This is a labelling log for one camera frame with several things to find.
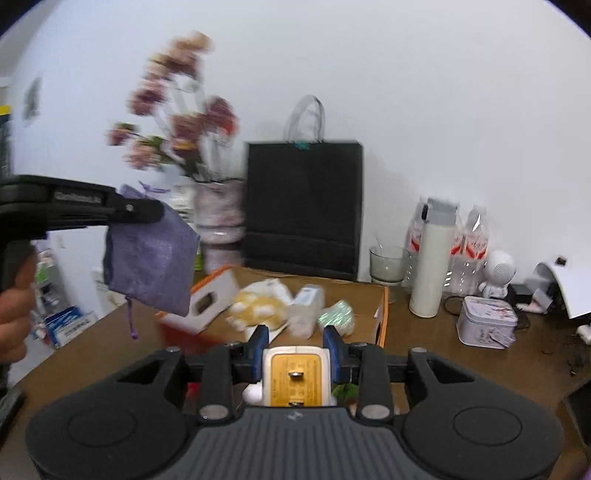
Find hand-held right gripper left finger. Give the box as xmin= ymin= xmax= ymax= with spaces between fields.
xmin=115 ymin=325 xmax=269 ymax=425

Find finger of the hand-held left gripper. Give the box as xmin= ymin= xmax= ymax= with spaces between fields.
xmin=46 ymin=181 xmax=165 ymax=230

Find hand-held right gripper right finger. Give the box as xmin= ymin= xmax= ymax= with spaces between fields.
xmin=323 ymin=325 xmax=476 ymax=421

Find white yellow power adapter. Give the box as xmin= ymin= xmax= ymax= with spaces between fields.
xmin=262 ymin=346 xmax=334 ymax=408

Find red cardboard box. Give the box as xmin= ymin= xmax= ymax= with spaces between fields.
xmin=154 ymin=265 xmax=391 ymax=411

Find purple fabric pouch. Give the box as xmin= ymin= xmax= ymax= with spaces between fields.
xmin=102 ymin=182 xmax=202 ymax=341

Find wooden desktop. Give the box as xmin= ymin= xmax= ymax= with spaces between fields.
xmin=9 ymin=265 xmax=591 ymax=480

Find person's left hand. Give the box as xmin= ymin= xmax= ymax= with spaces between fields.
xmin=0 ymin=256 xmax=38 ymax=364

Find shiny green packet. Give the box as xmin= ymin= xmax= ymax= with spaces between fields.
xmin=318 ymin=299 xmax=356 ymax=336

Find clear plastic container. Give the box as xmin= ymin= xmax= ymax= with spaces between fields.
xmin=288 ymin=284 xmax=327 ymax=338

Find white box with cutout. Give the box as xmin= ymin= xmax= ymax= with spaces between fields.
xmin=163 ymin=270 xmax=241 ymax=333

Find green white milk carton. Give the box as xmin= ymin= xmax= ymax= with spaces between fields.
xmin=168 ymin=182 xmax=204 ymax=273

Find clear glass cup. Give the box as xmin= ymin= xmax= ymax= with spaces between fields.
xmin=369 ymin=244 xmax=411 ymax=304

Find pink artificial flowers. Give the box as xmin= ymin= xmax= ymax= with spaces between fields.
xmin=106 ymin=31 xmax=241 ymax=182

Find patterned flower vase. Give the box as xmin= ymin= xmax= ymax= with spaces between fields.
xmin=194 ymin=179 xmax=246 ymax=274

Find blue white box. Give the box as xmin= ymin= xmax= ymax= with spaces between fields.
xmin=45 ymin=306 xmax=99 ymax=348

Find white thermos bottle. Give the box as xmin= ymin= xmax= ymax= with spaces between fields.
xmin=409 ymin=198 xmax=459 ymax=319

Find clear plastic water bottle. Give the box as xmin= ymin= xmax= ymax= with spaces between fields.
xmin=463 ymin=203 xmax=491 ymax=296
xmin=450 ymin=215 xmax=466 ymax=294
xmin=405 ymin=196 xmax=428 ymax=289

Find floral tin box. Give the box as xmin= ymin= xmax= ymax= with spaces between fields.
xmin=455 ymin=295 xmax=518 ymax=350

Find black paper bag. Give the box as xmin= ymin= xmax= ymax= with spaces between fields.
xmin=243 ymin=95 xmax=365 ymax=282

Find white robot figurine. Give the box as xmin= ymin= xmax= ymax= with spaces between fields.
xmin=477 ymin=250 xmax=516 ymax=300

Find white curved device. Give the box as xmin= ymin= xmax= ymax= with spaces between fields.
xmin=533 ymin=257 xmax=591 ymax=320

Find wall picture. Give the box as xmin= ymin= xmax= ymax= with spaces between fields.
xmin=21 ymin=76 xmax=44 ymax=126

